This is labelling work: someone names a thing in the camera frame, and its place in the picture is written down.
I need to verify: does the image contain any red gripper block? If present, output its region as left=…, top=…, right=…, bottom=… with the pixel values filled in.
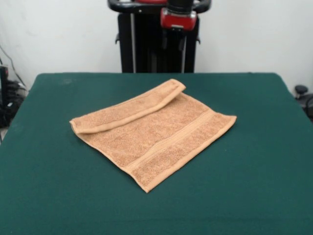
left=160, top=7, right=198, bottom=53

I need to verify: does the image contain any black cable bundle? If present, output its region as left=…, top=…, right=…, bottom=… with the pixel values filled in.
left=6, top=80, right=28, bottom=100

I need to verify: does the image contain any grey cable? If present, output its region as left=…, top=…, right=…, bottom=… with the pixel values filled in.
left=0, top=45, right=28, bottom=89

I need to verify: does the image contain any tan terry towel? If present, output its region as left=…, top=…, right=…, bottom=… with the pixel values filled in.
left=69, top=78, right=238, bottom=194

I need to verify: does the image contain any dark green table cloth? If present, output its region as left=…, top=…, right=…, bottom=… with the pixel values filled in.
left=0, top=71, right=313, bottom=235

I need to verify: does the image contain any black office chair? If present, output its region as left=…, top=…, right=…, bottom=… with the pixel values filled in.
left=294, top=84, right=313, bottom=122

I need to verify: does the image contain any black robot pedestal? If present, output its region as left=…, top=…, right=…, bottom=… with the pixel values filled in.
left=107, top=0, right=211, bottom=73

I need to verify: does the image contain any black electronics box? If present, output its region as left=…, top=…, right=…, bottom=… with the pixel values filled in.
left=0, top=65, right=10, bottom=106

